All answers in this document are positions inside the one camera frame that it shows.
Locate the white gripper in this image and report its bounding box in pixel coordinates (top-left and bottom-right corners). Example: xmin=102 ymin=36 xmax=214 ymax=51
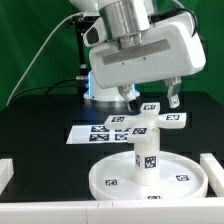
xmin=89 ymin=13 xmax=206 ymax=111

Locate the white cross-shaped table base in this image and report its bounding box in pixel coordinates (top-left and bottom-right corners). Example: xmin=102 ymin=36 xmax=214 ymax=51
xmin=104 ymin=103 xmax=187 ymax=143

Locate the white round table top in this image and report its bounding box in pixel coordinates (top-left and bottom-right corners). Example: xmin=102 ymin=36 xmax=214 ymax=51
xmin=89 ymin=151 xmax=208 ymax=200

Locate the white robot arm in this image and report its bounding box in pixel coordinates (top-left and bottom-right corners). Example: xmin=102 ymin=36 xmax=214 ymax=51
xmin=69 ymin=0 xmax=206 ymax=109

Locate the white marker sheet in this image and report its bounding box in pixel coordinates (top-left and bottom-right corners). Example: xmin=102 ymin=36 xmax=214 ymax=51
xmin=66 ymin=124 xmax=130 ymax=144

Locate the white U-shaped obstacle fence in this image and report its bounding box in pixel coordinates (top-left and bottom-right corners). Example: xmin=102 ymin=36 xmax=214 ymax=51
xmin=0 ymin=153 xmax=224 ymax=224

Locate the black cable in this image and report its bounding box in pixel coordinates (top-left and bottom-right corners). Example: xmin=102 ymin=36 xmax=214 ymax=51
xmin=9 ymin=75 xmax=89 ymax=101

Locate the white cable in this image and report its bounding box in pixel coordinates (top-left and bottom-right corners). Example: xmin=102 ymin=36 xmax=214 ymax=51
xmin=5 ymin=11 xmax=84 ymax=107

